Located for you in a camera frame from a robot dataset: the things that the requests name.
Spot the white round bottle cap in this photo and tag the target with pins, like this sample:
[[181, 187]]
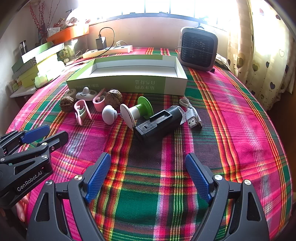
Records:
[[72, 93]]

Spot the white plug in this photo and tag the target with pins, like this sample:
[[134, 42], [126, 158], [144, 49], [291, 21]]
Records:
[[119, 44]]

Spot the pink plastic clip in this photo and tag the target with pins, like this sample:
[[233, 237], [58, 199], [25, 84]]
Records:
[[87, 109], [98, 105]]

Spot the small green label box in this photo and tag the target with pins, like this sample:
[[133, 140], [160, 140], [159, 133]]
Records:
[[63, 55]]

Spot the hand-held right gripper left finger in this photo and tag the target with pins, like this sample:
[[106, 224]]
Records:
[[99, 176]]

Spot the glass tank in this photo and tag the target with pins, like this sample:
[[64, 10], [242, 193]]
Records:
[[78, 47]]

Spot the grey desktop heater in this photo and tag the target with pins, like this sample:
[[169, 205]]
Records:
[[196, 46]]

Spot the white dome knob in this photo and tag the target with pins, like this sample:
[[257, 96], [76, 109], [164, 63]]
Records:
[[109, 114]]

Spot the orange tray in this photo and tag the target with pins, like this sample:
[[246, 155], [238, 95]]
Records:
[[69, 33]]

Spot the green tissue pack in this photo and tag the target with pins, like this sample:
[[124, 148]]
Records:
[[46, 80]]

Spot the cream power strip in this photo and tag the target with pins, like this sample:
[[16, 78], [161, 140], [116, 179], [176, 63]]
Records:
[[111, 51]]

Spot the green white cardboard box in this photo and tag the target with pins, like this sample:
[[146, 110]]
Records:
[[134, 69]]

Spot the heart print curtain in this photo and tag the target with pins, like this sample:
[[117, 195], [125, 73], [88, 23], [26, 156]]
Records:
[[261, 58]]

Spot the yellow green box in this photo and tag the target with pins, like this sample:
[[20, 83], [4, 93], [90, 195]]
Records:
[[27, 76]]

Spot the person's left hand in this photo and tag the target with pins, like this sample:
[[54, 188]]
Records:
[[22, 210]]

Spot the large brown walnut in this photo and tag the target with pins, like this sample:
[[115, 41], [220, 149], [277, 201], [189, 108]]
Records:
[[113, 98]]

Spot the white smiley face toy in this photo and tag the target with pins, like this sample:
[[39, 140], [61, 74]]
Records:
[[86, 93]]

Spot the red flower branches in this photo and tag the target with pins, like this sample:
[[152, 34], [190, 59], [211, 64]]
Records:
[[37, 20]]

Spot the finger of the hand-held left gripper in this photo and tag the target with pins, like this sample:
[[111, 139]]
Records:
[[57, 139], [34, 134]]

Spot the green white spool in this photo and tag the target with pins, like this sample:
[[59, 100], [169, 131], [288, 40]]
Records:
[[129, 115]]

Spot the dark jar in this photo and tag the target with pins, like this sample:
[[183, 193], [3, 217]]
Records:
[[22, 47]]

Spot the plaid tablecloth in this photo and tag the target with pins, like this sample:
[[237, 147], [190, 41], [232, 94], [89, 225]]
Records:
[[231, 139]]

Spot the assorted packets pile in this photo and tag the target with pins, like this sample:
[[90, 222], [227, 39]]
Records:
[[60, 23]]

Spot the black rectangular device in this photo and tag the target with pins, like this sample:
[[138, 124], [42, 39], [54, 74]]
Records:
[[157, 125]]

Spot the green lid striped box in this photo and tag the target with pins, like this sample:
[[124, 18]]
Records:
[[41, 52]]

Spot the black charger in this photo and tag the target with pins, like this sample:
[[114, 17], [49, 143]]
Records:
[[101, 43]]

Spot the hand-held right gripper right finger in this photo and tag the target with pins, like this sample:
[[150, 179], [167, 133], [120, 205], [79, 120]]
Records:
[[198, 178]]

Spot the small brown walnut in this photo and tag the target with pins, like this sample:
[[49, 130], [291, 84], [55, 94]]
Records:
[[67, 104]]

